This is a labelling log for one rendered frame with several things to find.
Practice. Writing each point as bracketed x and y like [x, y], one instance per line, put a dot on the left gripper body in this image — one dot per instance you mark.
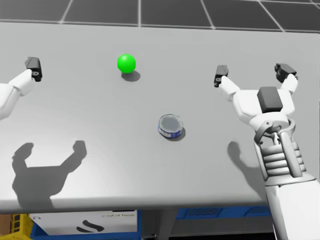
[6, 100]

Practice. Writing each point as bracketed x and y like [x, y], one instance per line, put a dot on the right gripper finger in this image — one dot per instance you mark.
[222, 71]
[290, 83]

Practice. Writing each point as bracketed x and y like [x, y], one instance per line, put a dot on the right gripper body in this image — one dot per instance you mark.
[250, 105]

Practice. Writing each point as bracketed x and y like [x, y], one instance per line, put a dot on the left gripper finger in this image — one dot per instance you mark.
[34, 66]

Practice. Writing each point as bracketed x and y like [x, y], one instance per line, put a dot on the green ball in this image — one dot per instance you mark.
[126, 63]

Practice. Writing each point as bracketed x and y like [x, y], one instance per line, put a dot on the blue box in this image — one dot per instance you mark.
[225, 213]

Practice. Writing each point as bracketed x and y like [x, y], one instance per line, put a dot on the yellow box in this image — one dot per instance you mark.
[17, 225]

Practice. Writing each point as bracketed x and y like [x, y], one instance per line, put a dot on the white box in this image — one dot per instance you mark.
[62, 222]

